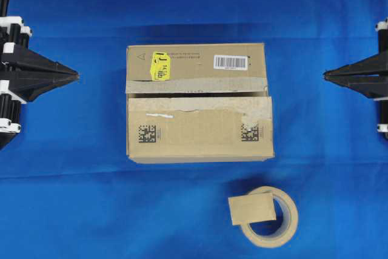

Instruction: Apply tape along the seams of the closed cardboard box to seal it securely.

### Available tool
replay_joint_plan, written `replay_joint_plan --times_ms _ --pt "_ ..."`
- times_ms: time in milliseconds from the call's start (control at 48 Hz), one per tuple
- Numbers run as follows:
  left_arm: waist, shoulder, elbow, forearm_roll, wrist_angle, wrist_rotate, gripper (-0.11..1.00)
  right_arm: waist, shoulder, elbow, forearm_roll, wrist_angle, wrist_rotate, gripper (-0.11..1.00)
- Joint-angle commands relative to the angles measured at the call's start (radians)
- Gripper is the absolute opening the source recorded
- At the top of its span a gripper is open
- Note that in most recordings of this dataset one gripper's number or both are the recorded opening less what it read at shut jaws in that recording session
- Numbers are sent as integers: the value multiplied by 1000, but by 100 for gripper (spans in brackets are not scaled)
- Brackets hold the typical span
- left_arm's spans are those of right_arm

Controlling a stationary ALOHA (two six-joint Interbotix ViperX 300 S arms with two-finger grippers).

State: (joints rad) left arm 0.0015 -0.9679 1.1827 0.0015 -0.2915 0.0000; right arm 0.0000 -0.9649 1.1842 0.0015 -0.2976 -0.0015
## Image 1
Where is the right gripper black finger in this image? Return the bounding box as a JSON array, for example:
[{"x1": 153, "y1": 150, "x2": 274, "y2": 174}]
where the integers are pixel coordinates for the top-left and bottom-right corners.
[
  {"x1": 324, "y1": 52, "x2": 387, "y2": 77},
  {"x1": 324, "y1": 76, "x2": 387, "y2": 99}
]

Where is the beige masking tape roll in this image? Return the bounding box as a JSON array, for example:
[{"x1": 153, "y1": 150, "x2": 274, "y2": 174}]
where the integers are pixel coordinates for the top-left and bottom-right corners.
[{"x1": 239, "y1": 186, "x2": 299, "y2": 248}]

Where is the blue table cloth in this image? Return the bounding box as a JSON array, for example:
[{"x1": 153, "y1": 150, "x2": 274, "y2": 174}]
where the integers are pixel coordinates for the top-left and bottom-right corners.
[{"x1": 1, "y1": 0, "x2": 387, "y2": 258}]

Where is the brown cardboard box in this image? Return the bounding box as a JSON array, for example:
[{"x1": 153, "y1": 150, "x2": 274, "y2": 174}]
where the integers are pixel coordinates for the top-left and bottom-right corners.
[{"x1": 125, "y1": 43, "x2": 275, "y2": 164}]

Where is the beige tape strip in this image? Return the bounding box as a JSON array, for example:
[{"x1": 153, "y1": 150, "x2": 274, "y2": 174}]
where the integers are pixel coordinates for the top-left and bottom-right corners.
[{"x1": 228, "y1": 192, "x2": 276, "y2": 226}]

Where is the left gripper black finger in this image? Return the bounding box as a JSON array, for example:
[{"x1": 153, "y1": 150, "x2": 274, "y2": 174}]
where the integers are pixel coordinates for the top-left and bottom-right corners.
[
  {"x1": 12, "y1": 43, "x2": 79, "y2": 78},
  {"x1": 12, "y1": 73, "x2": 79, "y2": 102}
]

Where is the yellow sticker label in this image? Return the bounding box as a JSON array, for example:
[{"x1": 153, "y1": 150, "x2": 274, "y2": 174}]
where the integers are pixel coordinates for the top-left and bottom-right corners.
[{"x1": 150, "y1": 52, "x2": 171, "y2": 81}]

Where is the white barcode label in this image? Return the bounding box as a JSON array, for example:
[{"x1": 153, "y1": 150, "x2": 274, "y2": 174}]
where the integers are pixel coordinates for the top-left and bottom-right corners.
[{"x1": 213, "y1": 55, "x2": 248, "y2": 71}]

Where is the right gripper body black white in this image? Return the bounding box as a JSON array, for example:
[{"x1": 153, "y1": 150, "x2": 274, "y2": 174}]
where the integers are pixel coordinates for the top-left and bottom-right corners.
[{"x1": 373, "y1": 18, "x2": 388, "y2": 134}]

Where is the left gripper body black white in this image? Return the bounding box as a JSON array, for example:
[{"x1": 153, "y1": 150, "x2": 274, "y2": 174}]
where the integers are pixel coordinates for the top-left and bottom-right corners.
[{"x1": 1, "y1": 16, "x2": 32, "y2": 133}]

